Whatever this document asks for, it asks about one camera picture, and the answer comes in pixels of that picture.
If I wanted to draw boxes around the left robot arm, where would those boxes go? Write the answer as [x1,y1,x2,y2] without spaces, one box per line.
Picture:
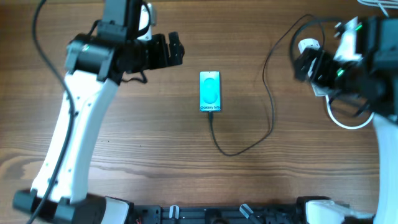
[12,1,185,223]

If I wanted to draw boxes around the blue screen smartphone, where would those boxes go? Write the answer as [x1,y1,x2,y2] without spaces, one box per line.
[200,71,221,112]

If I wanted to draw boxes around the white power strip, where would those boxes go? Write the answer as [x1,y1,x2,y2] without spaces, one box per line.
[294,39,328,98]

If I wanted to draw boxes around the white cables at corner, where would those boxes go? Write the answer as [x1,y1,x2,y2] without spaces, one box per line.
[356,0,398,9]

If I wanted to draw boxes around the white power strip cord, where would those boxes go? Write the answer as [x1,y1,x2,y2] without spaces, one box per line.
[325,2,391,130]

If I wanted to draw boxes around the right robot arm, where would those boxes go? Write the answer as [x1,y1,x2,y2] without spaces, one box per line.
[289,16,397,223]

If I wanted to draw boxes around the black charging cable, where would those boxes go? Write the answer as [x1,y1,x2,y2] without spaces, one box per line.
[207,13,326,157]

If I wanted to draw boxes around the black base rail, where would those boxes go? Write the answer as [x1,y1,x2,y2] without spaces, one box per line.
[131,204,306,224]

